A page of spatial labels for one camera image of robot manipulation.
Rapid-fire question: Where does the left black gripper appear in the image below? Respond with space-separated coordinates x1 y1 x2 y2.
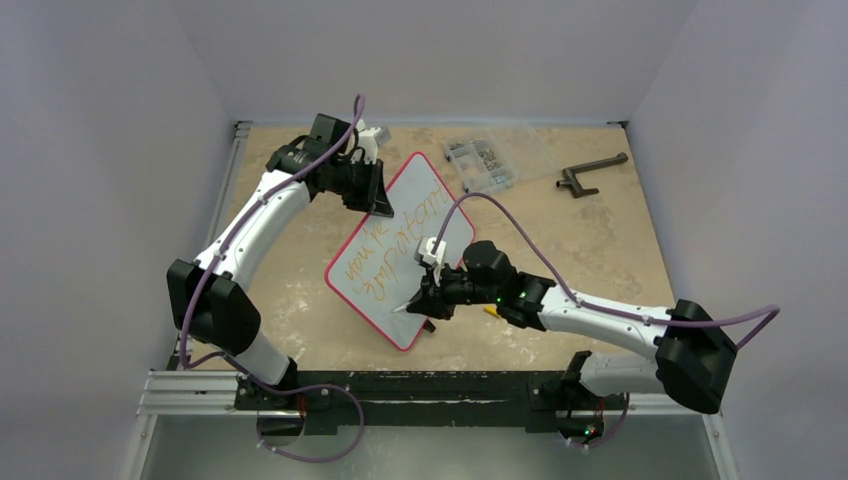
329 157 390 217

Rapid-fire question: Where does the pink framed whiteboard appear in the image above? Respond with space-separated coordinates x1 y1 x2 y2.
324 152 455 351

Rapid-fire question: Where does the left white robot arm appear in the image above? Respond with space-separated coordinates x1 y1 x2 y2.
166 114 394 409

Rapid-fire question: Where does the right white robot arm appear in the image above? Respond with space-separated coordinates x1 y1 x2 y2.
400 238 738 414

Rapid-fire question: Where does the clear screw organizer box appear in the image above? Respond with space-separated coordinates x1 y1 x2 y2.
443 135 518 195

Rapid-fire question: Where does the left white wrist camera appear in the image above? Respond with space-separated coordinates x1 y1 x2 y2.
353 120 391 164

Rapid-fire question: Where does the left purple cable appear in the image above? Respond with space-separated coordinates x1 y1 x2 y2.
178 93 366 465

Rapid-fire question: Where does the purple cable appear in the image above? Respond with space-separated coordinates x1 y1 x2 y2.
433 192 782 452
178 93 366 465

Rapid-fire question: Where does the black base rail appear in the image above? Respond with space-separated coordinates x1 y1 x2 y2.
234 371 626 437

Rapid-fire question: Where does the dark metal crank handle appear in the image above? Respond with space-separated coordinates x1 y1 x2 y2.
556 152 629 200

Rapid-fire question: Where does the aluminium frame rail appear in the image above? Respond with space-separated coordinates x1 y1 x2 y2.
136 120 257 420

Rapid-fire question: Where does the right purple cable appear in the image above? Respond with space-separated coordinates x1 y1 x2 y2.
433 192 782 452

